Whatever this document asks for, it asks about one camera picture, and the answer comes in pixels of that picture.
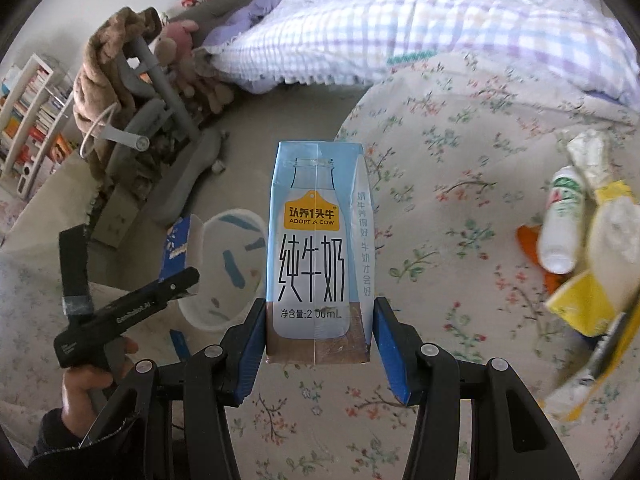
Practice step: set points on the beige fringed cloth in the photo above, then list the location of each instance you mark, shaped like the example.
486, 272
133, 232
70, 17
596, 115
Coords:
55, 195

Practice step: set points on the crumpled silver wrapper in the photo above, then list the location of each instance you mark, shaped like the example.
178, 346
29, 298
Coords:
590, 157

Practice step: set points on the row of books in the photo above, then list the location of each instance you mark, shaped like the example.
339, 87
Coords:
30, 110

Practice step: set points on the yellow packet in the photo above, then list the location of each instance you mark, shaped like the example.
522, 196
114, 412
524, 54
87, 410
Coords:
580, 305

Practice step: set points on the white plastic bin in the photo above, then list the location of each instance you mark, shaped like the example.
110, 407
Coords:
220, 240

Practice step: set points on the beige cabinet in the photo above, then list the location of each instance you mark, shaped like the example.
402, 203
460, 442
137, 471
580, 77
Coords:
117, 220

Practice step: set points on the white yellow-edged packet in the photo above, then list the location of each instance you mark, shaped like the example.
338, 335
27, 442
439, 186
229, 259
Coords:
575, 390

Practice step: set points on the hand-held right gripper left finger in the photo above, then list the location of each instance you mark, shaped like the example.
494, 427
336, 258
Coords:
249, 355

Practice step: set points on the white bookshelf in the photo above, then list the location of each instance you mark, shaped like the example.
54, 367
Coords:
35, 65

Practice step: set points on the floral bed sheet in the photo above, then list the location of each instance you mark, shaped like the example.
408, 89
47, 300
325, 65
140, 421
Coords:
450, 160

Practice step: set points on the brown plush toy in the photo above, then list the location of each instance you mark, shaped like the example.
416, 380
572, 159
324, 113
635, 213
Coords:
95, 85
215, 95

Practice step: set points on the plaid quilt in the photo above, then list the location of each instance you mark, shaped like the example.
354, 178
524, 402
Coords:
425, 25

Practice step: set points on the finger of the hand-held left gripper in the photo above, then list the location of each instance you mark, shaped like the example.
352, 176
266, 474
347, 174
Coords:
160, 292

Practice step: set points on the slim blue box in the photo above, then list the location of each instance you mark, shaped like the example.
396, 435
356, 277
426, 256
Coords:
178, 344

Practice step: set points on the person's left hand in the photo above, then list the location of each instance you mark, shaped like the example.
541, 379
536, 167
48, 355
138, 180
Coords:
80, 390

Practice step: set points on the lilac pillow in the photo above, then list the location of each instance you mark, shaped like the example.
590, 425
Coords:
240, 20

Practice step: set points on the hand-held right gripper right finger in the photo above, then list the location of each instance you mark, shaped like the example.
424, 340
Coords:
392, 355

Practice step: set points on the light blue milk carton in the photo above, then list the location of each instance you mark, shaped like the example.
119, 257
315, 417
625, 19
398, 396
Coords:
315, 260

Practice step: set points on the white plastic bottle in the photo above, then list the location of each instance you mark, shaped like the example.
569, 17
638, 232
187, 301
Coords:
560, 230

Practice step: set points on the grey chair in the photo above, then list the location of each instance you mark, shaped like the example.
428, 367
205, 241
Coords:
195, 170

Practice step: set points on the pink plush toy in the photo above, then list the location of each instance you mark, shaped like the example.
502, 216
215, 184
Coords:
177, 40

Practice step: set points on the blue cardboard box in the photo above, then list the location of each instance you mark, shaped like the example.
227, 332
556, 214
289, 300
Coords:
177, 247

